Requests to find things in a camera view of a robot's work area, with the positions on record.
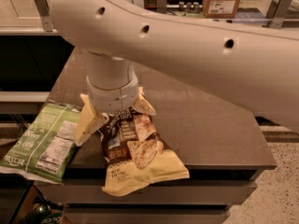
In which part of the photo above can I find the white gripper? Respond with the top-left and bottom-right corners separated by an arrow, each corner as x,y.
74,75 -> 156,147

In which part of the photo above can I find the brown yellow chip bag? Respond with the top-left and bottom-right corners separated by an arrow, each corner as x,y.
100,106 -> 190,197

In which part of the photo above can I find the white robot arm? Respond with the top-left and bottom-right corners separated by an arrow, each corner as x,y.
50,0 -> 299,132

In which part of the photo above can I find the green chip bag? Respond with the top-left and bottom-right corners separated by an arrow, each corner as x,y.
0,104 -> 79,184

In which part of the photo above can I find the green can under table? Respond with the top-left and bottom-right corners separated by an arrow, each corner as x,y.
18,204 -> 62,224

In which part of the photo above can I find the cardboard box with label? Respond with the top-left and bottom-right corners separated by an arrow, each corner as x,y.
202,0 -> 240,19

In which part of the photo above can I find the middle metal glass bracket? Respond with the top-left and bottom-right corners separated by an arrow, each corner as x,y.
156,0 -> 167,13

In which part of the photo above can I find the metal glass bracket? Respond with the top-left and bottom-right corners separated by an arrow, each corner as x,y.
156,0 -> 167,13
34,0 -> 53,32
266,0 -> 292,29

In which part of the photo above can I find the left metal glass bracket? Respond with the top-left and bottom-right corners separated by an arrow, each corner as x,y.
34,0 -> 53,32

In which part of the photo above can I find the right metal glass bracket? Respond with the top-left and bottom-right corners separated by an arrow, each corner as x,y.
266,0 -> 292,29

